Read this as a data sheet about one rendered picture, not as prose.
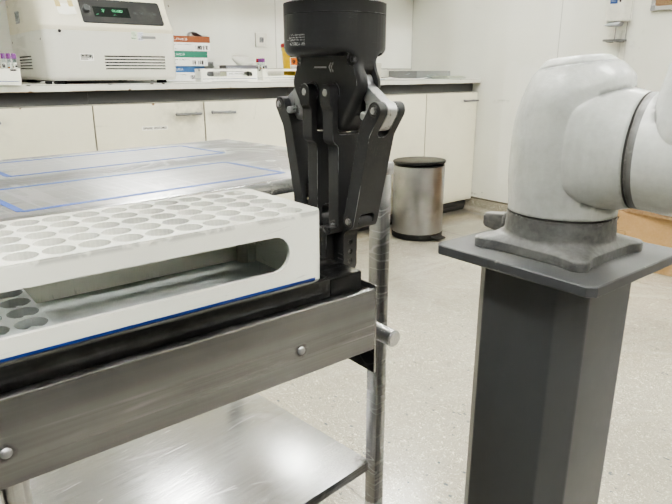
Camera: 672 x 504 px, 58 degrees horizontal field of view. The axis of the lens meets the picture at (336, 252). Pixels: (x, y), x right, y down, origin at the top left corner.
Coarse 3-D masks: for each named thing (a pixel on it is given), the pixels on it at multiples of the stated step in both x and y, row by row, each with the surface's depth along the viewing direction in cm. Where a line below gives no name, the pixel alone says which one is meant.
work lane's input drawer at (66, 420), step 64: (320, 256) 47; (192, 320) 35; (256, 320) 38; (320, 320) 41; (0, 384) 29; (64, 384) 30; (128, 384) 33; (192, 384) 35; (256, 384) 38; (0, 448) 29; (64, 448) 31
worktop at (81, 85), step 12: (24, 84) 240; (36, 84) 240; (48, 84) 240; (60, 84) 241; (72, 84) 243; (84, 84) 246; (96, 84) 249; (108, 84) 252; (120, 84) 255; (132, 84) 258; (144, 84) 262; (156, 84) 265; (168, 84) 268; (180, 84) 272; (192, 84) 275; (204, 84) 279; (216, 84) 283; (228, 84) 287; (240, 84) 291; (252, 84) 295; (264, 84) 299; (276, 84) 303; (288, 84) 308; (384, 84) 349; (396, 84) 355; (408, 84) 361
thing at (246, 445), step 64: (0, 192) 69; (64, 192) 69; (128, 192) 69; (192, 192) 69; (384, 192) 93; (384, 256) 96; (384, 320) 100; (384, 384) 104; (128, 448) 112; (192, 448) 112; (256, 448) 112; (320, 448) 112
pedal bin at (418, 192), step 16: (400, 160) 345; (416, 160) 341; (432, 160) 341; (400, 176) 344; (416, 176) 338; (432, 176) 339; (400, 192) 346; (416, 192) 341; (432, 192) 342; (400, 208) 348; (416, 208) 343; (432, 208) 345; (400, 224) 351; (416, 224) 346; (432, 224) 348; (416, 240) 349
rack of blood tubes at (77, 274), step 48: (240, 192) 47; (0, 240) 34; (48, 240) 34; (96, 240) 34; (144, 240) 33; (192, 240) 35; (240, 240) 37; (288, 240) 39; (0, 288) 29; (48, 288) 40; (96, 288) 42; (144, 288) 42; (192, 288) 42; (240, 288) 38; (0, 336) 30; (48, 336) 31
